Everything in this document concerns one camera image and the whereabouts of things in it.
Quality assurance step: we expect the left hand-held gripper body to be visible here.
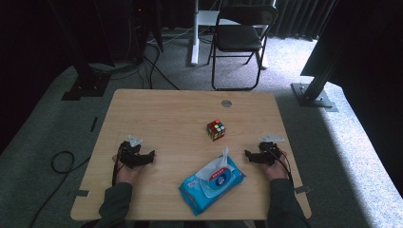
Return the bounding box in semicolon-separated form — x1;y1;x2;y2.
118;135;150;169

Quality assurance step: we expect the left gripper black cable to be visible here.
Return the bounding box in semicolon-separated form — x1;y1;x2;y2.
111;148;122;187

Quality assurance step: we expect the large dark panel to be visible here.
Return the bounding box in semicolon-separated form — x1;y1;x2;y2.
300;0;403;191

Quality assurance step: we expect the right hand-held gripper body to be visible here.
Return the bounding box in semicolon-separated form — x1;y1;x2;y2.
258;133;285;166

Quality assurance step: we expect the dark curtain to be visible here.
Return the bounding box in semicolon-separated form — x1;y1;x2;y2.
272;0;337;42

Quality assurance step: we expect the grey tape piece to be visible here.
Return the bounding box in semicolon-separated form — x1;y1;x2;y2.
294;185;313;195

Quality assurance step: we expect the person's left hand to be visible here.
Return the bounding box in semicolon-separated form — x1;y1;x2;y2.
112;155;144;184

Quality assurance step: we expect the person's right hand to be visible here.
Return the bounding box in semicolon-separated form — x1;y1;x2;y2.
261;151;290;181

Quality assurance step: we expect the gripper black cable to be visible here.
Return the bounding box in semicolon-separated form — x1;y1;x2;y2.
111;148;122;187
267;146;295;186

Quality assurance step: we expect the blue wet wipes pack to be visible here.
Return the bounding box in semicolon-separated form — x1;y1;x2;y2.
178;155;247;218

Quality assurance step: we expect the multicoloured puzzle cube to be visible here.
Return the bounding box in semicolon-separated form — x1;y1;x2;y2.
206;119;226;143

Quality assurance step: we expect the black stand with flat base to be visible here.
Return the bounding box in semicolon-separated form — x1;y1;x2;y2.
61;61;112;102

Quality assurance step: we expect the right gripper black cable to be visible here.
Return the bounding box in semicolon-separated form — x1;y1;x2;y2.
267;146;295;186

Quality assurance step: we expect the dark equipment rack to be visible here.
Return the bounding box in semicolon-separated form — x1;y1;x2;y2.
125;0;164;63

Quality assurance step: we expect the white wet wipe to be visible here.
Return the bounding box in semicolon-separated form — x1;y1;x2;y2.
218;146;231;169

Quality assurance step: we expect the black floor cable loop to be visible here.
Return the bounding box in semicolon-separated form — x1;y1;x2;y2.
29;150;92;228

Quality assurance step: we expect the black metal stand with plate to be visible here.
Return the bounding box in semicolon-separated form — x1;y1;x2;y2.
290;41;339;113

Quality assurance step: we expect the black folding chair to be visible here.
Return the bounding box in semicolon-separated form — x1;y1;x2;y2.
207;3;279;92

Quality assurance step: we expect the white desk leg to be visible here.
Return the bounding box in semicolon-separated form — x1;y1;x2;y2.
190;0;222;67

